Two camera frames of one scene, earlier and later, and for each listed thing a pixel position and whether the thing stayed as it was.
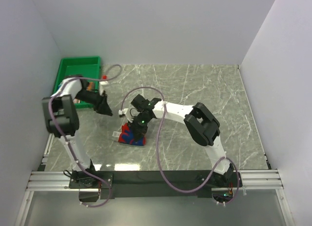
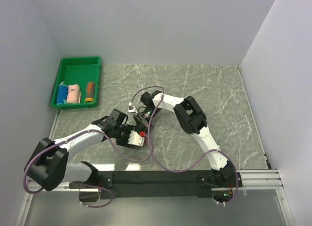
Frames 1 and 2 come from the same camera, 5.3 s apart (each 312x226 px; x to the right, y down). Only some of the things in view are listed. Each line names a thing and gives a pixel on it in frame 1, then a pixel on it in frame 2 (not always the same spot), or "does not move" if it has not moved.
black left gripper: x=102 y=106 → x=125 y=142
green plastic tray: x=87 y=68 does not move
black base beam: x=151 y=182 does not move
